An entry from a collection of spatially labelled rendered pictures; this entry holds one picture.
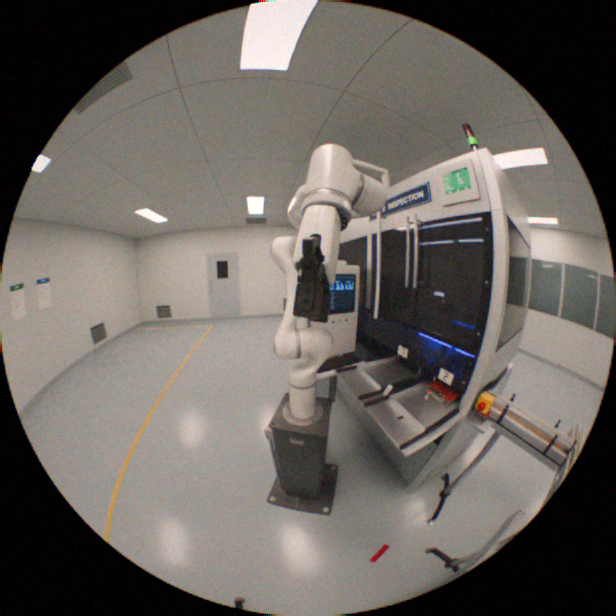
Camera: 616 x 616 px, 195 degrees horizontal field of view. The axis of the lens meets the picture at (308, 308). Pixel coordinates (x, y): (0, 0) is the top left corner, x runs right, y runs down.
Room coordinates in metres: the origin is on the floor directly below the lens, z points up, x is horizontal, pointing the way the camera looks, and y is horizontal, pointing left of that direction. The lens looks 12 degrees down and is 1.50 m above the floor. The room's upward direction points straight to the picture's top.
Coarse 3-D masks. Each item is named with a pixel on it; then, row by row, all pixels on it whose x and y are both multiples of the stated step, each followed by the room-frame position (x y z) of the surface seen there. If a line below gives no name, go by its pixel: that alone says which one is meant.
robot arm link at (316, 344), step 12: (300, 336) 0.61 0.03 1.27; (312, 336) 0.61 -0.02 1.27; (324, 336) 0.62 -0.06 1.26; (300, 348) 0.59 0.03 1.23; (312, 348) 0.59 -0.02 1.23; (324, 348) 0.60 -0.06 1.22; (312, 360) 0.62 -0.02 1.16; (324, 360) 0.61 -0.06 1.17; (288, 372) 0.64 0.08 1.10; (300, 372) 0.61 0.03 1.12; (312, 372) 0.60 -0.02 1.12; (300, 384) 0.59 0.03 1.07; (312, 384) 0.61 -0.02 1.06
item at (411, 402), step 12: (420, 384) 0.73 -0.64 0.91; (396, 396) 0.68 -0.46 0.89; (408, 396) 0.67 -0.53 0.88; (420, 396) 0.66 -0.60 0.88; (432, 396) 0.64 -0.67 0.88; (408, 408) 0.59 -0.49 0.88; (420, 408) 0.57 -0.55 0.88; (432, 408) 0.55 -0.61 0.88; (444, 408) 0.53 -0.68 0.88; (456, 408) 0.49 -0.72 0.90; (420, 420) 0.49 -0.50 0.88; (432, 420) 0.48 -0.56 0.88
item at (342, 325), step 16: (336, 272) 1.34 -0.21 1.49; (352, 272) 1.39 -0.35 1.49; (336, 288) 1.33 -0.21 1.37; (352, 288) 1.39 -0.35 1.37; (336, 304) 1.33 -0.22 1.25; (352, 304) 1.39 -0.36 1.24; (304, 320) 1.24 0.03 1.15; (336, 320) 1.34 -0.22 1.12; (352, 320) 1.40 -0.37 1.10; (336, 336) 1.34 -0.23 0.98; (352, 336) 1.41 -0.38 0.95; (336, 352) 1.35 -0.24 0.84
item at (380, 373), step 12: (384, 360) 1.06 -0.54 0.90; (396, 360) 1.08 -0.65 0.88; (360, 372) 0.95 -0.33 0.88; (372, 372) 0.94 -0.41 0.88; (384, 372) 0.93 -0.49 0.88; (396, 372) 0.92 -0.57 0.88; (408, 372) 0.90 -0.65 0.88; (420, 372) 0.84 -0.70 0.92; (372, 384) 0.82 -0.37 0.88; (384, 384) 0.81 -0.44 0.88
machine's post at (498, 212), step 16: (480, 160) 0.48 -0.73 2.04; (496, 176) 0.43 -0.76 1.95; (496, 192) 0.44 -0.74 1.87; (496, 208) 0.46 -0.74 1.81; (496, 224) 0.46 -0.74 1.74; (496, 240) 0.47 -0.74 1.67; (496, 256) 0.47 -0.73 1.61; (496, 272) 0.47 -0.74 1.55; (496, 288) 0.46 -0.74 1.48; (496, 304) 0.45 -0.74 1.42; (496, 320) 0.44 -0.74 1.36; (496, 336) 0.43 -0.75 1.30; (480, 352) 0.48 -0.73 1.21; (480, 368) 0.46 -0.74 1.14; (480, 384) 0.43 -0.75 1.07; (464, 400) 0.47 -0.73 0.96; (464, 416) 0.44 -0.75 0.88; (448, 432) 0.47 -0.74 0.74; (448, 448) 0.44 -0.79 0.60; (432, 464) 0.44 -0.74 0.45; (416, 480) 0.46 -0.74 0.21
